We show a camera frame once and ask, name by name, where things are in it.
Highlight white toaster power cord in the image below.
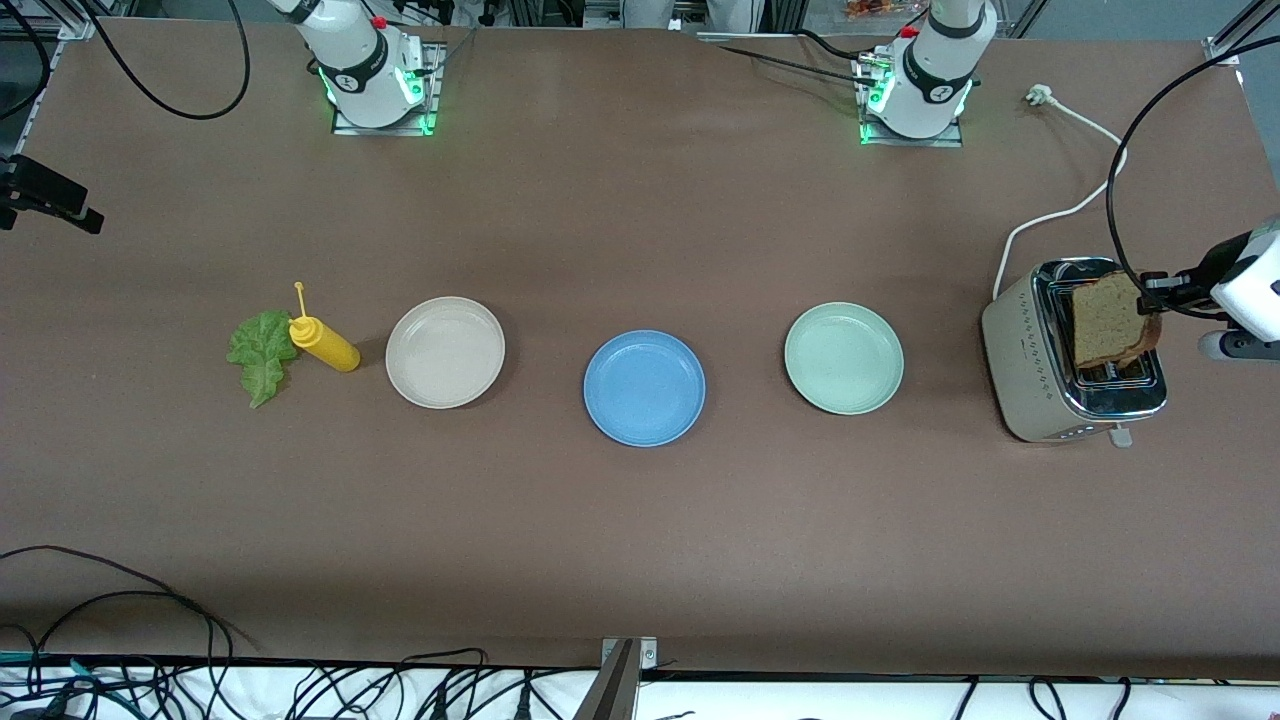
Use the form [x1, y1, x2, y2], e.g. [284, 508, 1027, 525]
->
[993, 84, 1129, 301]

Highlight looped black floor cable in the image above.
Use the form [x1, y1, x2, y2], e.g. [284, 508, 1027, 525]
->
[0, 590, 236, 666]

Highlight light brown bread slice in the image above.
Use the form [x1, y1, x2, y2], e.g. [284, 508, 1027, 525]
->
[1072, 270, 1164, 369]

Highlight aluminium frame profile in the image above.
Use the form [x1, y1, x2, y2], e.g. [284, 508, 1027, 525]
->
[1205, 0, 1280, 69]
[0, 0, 136, 41]

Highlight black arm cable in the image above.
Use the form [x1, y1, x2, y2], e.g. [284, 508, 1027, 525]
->
[1106, 38, 1280, 323]
[0, 0, 253, 123]

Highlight beige round plate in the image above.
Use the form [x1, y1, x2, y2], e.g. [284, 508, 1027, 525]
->
[385, 296, 507, 411]

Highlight blue round plate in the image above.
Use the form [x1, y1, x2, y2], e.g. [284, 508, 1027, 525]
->
[583, 329, 707, 448]

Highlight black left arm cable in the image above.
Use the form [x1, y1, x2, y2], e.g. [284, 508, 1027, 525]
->
[1106, 38, 1280, 323]

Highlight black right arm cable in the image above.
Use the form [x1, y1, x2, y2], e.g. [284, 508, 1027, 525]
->
[0, 0, 253, 123]

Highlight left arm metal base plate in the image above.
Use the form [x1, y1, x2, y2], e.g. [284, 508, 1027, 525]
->
[855, 55, 966, 149]

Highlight person in light clothes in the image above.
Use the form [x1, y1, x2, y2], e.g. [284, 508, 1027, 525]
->
[620, 0, 769, 33]

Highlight green lettuce leaf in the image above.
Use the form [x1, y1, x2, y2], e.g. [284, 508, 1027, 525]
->
[226, 309, 299, 410]

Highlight metal table edge bracket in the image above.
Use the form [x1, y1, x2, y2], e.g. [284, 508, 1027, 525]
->
[572, 637, 659, 720]

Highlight beige chrome toaster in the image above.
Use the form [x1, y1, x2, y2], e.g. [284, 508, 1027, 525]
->
[980, 256, 1169, 449]

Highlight long black floor cable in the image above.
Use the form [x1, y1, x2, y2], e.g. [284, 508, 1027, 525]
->
[0, 545, 256, 656]

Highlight green round plate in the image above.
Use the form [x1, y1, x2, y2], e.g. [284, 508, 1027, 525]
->
[783, 301, 906, 416]

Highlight yellow squeeze bottle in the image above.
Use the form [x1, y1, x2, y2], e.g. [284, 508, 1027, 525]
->
[288, 281, 362, 374]

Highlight thin black base cable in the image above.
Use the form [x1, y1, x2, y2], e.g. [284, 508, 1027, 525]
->
[716, 28, 886, 89]

